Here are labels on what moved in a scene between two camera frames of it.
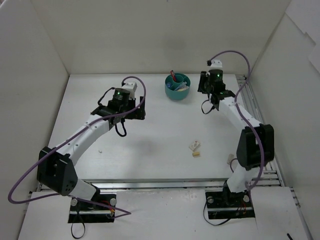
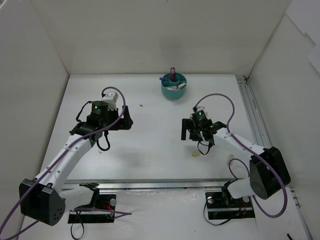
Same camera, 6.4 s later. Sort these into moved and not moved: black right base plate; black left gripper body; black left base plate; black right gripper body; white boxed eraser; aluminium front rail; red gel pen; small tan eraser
Moved: black right gripper body; black left gripper body; red gel pen; white boxed eraser
Not moved: black right base plate; black left base plate; small tan eraser; aluminium front rail
